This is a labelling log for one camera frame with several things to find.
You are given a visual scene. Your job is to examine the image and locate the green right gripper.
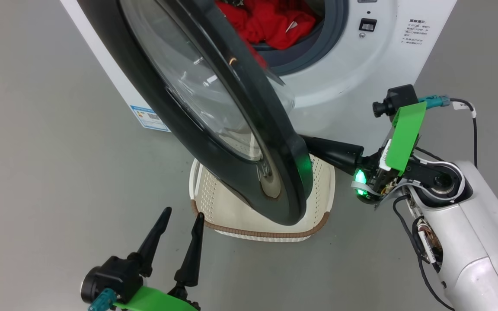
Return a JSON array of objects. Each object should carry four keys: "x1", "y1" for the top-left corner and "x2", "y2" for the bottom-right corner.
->
[{"x1": 303, "y1": 102, "x2": 428, "y2": 204}]

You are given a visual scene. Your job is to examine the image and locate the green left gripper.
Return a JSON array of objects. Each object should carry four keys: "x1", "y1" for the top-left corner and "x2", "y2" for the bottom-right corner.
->
[{"x1": 113, "y1": 206, "x2": 205, "y2": 311}]

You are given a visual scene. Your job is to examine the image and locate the black round glass washer door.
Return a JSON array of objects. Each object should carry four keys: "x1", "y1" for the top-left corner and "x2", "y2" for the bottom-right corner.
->
[{"x1": 77, "y1": 0, "x2": 313, "y2": 226}]

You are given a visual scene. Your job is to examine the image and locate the red garment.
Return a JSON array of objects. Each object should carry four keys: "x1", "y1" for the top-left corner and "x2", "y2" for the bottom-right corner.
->
[{"x1": 214, "y1": 0, "x2": 321, "y2": 70}]

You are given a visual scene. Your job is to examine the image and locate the cream perforated laundry basket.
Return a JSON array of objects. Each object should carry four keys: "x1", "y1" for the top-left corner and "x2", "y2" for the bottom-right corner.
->
[{"x1": 188, "y1": 153, "x2": 336, "y2": 243}]

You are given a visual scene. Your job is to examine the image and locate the white front-load washing machine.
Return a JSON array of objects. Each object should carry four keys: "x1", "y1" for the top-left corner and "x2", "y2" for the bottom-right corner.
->
[{"x1": 59, "y1": 0, "x2": 458, "y2": 143}]

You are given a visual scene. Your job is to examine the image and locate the blue energy label sticker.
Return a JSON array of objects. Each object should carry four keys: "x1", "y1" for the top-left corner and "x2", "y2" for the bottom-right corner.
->
[{"x1": 130, "y1": 105, "x2": 171, "y2": 132}]

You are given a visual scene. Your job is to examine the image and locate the teal left camera connector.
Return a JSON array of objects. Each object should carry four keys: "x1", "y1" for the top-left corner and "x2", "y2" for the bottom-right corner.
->
[{"x1": 88, "y1": 289, "x2": 115, "y2": 311}]

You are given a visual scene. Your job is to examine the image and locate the teal camera connector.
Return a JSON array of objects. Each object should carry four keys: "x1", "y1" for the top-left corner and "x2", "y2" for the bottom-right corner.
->
[
  {"x1": 418, "y1": 95, "x2": 451, "y2": 109},
  {"x1": 88, "y1": 289, "x2": 115, "y2": 311}
]

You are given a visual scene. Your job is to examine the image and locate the teal right camera connector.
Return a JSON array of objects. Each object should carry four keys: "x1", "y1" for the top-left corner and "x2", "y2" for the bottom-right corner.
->
[{"x1": 418, "y1": 95, "x2": 451, "y2": 109}]

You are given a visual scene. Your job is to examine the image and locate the black right camera cable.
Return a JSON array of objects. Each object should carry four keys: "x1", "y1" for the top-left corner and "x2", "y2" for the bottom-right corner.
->
[{"x1": 450, "y1": 98, "x2": 479, "y2": 169}]

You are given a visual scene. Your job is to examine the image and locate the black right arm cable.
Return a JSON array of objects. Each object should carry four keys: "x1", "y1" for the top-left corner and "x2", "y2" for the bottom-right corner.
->
[{"x1": 393, "y1": 194, "x2": 455, "y2": 311}]

